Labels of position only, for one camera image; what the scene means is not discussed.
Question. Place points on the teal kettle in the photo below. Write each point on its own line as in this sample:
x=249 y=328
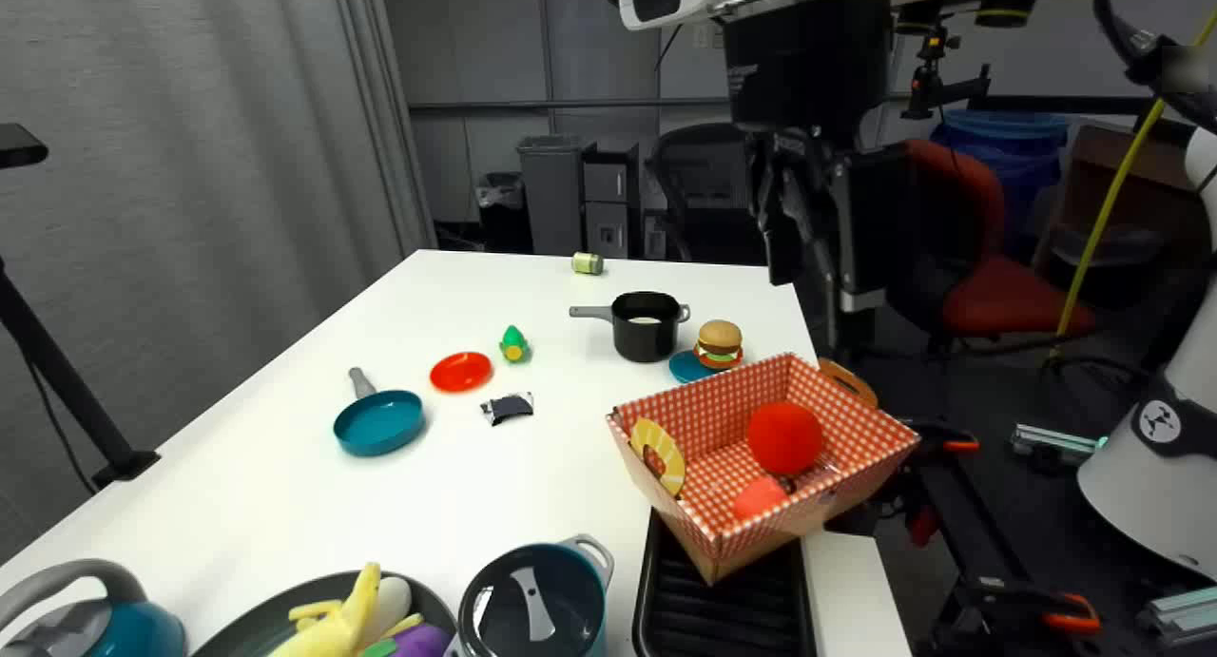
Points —
x=143 y=633

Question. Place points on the toy pineapple slice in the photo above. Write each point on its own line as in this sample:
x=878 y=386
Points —
x=659 y=453

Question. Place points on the aluminium bar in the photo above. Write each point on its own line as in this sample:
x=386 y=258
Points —
x=1184 y=617
x=1051 y=440

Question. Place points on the file cabinet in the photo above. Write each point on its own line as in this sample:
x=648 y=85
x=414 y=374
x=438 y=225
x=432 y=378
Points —
x=608 y=201

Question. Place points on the orange toy fruit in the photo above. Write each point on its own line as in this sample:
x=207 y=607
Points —
x=759 y=499

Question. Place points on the black trash bin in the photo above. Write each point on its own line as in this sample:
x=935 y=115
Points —
x=504 y=215

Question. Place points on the grey bin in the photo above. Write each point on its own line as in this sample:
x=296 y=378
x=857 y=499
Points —
x=550 y=196

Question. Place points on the brown wooden desk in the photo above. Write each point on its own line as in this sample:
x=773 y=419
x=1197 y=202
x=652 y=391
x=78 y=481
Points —
x=1122 y=191

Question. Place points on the grey curtain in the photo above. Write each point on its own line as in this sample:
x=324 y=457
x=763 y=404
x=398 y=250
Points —
x=190 y=163

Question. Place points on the red checkered paper box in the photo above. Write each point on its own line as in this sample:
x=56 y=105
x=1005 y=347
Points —
x=713 y=419

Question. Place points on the white toy egg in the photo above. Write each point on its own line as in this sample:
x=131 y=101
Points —
x=395 y=598

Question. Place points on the teal frying pan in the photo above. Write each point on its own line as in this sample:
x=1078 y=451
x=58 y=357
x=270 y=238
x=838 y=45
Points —
x=380 y=423

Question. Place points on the black silver packet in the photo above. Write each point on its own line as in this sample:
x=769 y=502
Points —
x=509 y=408

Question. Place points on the small red plate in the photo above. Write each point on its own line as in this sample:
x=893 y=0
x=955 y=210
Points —
x=461 y=372

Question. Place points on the small green yellow can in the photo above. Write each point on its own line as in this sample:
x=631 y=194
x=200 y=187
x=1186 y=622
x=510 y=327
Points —
x=588 y=263

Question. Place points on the toy banana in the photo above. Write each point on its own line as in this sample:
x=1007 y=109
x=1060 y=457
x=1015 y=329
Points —
x=347 y=614

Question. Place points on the small teal plate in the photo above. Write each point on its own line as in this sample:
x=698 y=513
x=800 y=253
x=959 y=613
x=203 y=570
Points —
x=683 y=368

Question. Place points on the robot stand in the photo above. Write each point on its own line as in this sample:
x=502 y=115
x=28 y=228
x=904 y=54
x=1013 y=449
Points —
x=1008 y=552

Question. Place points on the blue pot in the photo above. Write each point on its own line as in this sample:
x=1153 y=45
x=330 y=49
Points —
x=596 y=624

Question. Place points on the black office chair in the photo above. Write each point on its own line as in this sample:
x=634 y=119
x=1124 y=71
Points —
x=699 y=177

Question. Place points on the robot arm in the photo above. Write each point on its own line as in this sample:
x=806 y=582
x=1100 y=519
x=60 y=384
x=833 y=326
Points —
x=1155 y=467

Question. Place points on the black grill tray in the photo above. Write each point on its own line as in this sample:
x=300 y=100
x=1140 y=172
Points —
x=713 y=609

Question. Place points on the toy burger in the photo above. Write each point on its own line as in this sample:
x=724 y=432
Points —
x=720 y=343

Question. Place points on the camera on mount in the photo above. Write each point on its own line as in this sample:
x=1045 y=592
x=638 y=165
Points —
x=932 y=77

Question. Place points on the toy corn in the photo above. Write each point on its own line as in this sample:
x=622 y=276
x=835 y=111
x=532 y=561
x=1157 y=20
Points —
x=514 y=345

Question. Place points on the red ball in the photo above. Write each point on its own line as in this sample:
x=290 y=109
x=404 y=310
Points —
x=784 y=438

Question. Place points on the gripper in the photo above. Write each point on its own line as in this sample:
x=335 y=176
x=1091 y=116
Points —
x=808 y=58

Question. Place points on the red office chair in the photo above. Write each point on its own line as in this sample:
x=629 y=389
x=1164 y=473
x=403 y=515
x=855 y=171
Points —
x=998 y=296

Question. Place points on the blue bin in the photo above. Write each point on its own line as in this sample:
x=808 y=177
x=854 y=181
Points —
x=1017 y=148

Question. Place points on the glass pot lid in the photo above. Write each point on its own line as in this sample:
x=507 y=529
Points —
x=532 y=602

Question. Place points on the orange black clamp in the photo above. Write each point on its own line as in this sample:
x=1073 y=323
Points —
x=1070 y=616
x=946 y=438

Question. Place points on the purple toy eggplant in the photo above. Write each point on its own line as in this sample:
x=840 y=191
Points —
x=423 y=642

